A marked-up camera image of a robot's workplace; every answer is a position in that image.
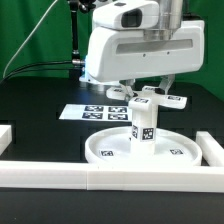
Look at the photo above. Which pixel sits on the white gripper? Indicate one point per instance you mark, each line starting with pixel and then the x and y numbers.
pixel 143 38

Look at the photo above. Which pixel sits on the white cross-shaped table base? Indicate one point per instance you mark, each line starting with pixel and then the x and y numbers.
pixel 144 99

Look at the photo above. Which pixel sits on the white round table top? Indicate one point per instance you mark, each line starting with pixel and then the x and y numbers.
pixel 113 147

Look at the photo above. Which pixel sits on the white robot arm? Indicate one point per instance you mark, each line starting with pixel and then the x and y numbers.
pixel 134 39

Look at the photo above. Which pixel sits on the white sheet with markers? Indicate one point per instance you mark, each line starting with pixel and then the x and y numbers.
pixel 96 113

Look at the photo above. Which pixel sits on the white U-shaped frame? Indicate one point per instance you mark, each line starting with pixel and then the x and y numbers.
pixel 208 177

